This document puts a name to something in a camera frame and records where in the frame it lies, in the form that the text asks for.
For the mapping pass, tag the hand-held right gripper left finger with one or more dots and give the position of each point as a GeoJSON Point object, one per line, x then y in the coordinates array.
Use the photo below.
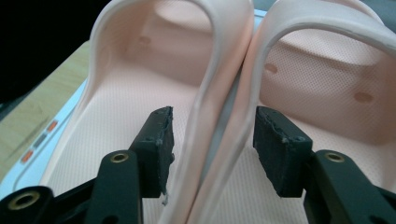
{"type": "Point", "coordinates": [155, 155]}

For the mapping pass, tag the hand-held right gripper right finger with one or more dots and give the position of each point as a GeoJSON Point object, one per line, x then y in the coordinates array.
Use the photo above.
{"type": "Point", "coordinates": [286, 158]}

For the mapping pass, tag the pink slipper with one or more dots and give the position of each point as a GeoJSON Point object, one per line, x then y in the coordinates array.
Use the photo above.
{"type": "Point", "coordinates": [327, 87]}
{"type": "Point", "coordinates": [130, 77]}

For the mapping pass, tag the white shoe rack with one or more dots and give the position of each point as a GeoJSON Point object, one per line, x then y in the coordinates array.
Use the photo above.
{"type": "Point", "coordinates": [28, 174]}

